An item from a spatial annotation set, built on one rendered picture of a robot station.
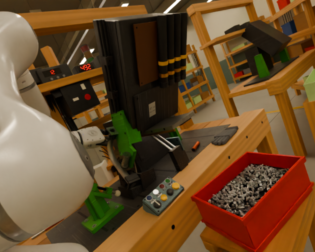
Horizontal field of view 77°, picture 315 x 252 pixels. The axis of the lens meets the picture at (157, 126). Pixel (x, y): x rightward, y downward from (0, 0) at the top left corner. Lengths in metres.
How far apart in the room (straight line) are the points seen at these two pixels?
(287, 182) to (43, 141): 0.64
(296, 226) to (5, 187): 0.67
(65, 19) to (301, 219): 1.44
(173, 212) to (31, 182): 0.61
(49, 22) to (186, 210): 1.21
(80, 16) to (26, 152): 1.31
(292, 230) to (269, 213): 0.08
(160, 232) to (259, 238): 0.30
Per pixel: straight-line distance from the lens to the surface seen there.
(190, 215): 0.85
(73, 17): 1.47
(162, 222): 0.75
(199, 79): 7.63
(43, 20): 1.40
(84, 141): 0.90
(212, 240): 0.74
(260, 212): 0.63
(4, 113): 0.30
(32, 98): 0.76
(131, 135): 0.94
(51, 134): 0.24
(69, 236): 1.00
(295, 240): 0.69
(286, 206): 0.72
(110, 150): 1.03
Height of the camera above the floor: 1.29
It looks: 10 degrees down
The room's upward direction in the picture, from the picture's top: 24 degrees counter-clockwise
